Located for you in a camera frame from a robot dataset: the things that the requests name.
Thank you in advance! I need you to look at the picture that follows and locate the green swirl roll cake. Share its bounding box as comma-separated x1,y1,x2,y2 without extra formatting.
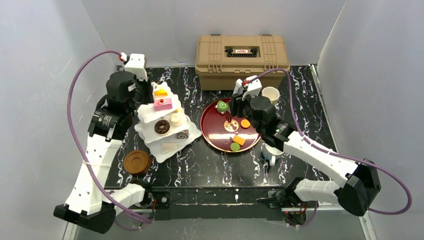
215,100,229,114

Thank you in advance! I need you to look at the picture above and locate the yellow cake slice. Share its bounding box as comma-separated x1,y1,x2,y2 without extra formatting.
153,88,169,98

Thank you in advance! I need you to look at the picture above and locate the pink cake with cherry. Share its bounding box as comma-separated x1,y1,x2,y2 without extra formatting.
154,97,173,111

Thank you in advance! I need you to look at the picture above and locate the red round tray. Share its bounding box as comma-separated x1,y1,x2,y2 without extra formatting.
200,97,261,153

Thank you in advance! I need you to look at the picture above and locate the white three-tier dessert stand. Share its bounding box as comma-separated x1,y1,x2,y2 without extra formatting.
134,82,201,163

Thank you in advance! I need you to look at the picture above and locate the chocolate glazed donut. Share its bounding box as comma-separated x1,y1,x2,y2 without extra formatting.
154,119,171,136

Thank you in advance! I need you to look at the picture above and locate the white round cream puff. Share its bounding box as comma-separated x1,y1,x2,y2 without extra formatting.
169,112,184,128

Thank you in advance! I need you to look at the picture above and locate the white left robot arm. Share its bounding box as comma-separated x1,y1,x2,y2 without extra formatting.
53,70,154,234

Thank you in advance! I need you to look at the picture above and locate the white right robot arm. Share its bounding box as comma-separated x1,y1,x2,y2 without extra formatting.
228,94,381,217

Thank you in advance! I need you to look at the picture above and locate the orange round cookie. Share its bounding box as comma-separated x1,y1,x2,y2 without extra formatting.
240,119,251,129

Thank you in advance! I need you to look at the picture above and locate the pale green ceramic mug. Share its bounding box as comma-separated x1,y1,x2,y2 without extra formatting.
262,86,280,105

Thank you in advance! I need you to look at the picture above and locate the orange square cake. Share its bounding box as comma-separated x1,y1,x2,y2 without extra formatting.
231,134,246,147

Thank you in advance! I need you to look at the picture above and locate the tan plastic toolbox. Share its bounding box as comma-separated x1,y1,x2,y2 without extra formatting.
195,34,291,91

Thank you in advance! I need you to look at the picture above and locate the green round macaron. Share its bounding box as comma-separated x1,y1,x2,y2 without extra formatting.
230,142,241,152

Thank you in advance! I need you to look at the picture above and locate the white mug blue base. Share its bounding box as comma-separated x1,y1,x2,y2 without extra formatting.
261,143,283,167

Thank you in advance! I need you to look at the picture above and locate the brown wooden coaster stack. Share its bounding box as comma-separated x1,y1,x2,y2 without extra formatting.
123,150,152,175

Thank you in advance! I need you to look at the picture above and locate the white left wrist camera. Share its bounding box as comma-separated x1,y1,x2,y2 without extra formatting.
119,52,148,82

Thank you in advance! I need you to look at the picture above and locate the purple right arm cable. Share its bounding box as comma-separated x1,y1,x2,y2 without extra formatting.
245,68,413,216

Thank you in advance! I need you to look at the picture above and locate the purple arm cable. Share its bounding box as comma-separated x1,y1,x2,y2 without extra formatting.
66,49,153,232
245,68,413,216

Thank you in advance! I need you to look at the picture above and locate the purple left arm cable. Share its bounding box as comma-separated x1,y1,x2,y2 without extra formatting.
66,49,153,232

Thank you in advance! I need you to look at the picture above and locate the black base frame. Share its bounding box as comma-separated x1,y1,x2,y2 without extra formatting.
99,185,332,222

